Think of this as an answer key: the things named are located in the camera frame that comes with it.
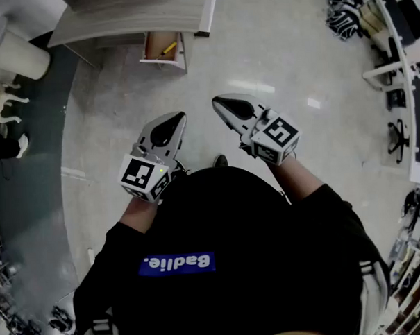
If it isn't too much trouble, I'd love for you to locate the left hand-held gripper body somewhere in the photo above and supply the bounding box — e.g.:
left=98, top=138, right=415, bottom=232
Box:
left=117, top=140, right=180, bottom=205

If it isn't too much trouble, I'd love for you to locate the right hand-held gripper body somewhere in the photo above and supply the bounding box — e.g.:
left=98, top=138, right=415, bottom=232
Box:
left=240, top=105, right=303, bottom=168

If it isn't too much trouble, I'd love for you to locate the small wooden box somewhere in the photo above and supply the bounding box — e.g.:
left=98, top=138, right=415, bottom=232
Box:
left=137, top=30, right=189, bottom=76

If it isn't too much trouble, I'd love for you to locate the yellow marker pen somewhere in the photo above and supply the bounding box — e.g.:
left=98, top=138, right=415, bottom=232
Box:
left=156, top=41, right=179, bottom=59

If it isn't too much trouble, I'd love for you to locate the person's right forearm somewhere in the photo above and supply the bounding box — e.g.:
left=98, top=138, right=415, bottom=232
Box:
left=270, top=154, right=329, bottom=206

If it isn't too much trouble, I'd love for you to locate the person's left forearm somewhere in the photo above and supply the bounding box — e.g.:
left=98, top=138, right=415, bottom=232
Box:
left=117, top=195, right=165, bottom=237

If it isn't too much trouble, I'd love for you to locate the person's left black shoe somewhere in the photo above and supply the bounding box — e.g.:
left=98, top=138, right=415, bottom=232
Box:
left=174, top=158, right=191, bottom=177

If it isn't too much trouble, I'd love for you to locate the person's black shirt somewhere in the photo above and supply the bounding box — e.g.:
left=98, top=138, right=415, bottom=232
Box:
left=67, top=158, right=394, bottom=335

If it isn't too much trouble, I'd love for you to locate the black and white backpack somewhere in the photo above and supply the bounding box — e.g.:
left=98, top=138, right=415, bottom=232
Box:
left=326, top=9, right=362, bottom=42
left=327, top=0, right=360, bottom=17

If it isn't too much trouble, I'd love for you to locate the grey wooden desk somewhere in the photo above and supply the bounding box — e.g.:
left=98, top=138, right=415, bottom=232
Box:
left=45, top=0, right=222, bottom=72

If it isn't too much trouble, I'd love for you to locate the black under-desk cabinet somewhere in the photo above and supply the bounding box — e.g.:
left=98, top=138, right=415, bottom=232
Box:
left=386, top=88, right=408, bottom=112

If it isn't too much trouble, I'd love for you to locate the cardboard box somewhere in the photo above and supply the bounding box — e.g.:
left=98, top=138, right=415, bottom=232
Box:
left=358, top=0, right=386, bottom=37

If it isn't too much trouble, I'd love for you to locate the white cylindrical bin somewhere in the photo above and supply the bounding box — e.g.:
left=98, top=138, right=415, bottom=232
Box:
left=0, top=28, right=53, bottom=83

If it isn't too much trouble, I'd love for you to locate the long white office desk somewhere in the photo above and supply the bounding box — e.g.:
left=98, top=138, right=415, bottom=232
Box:
left=358, top=0, right=420, bottom=187

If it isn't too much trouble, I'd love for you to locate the white animal-shaped stool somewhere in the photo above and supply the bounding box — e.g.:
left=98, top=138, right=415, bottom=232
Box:
left=0, top=80, right=31, bottom=126

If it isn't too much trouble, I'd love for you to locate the black floor device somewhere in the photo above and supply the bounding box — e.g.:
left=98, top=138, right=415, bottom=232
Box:
left=47, top=303, right=75, bottom=334

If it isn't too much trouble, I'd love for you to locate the black monitor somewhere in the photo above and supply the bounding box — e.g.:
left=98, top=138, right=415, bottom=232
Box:
left=396, top=0, right=420, bottom=41

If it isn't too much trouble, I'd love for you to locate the metal equipment rack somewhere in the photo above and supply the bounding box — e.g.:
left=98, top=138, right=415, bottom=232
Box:
left=0, top=243, right=44, bottom=335

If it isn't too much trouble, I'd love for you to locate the white metal shelf rack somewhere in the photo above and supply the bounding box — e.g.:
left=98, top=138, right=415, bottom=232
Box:
left=378, top=240, right=420, bottom=335

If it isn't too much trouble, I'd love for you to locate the grey backpack shoulder strap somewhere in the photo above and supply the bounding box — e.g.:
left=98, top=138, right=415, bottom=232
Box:
left=355, top=258, right=392, bottom=335
left=81, top=307, right=125, bottom=335

